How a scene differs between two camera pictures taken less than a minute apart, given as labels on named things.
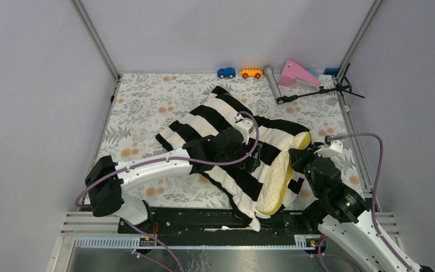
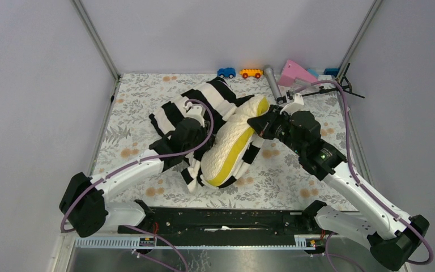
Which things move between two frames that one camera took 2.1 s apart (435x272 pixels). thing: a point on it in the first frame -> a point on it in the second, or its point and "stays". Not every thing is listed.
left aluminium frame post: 99,46 stays
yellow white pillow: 274,186 -> 231,140
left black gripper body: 240,152 -> 201,135
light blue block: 313,71 stays
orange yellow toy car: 251,72 stays
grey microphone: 269,69 stays
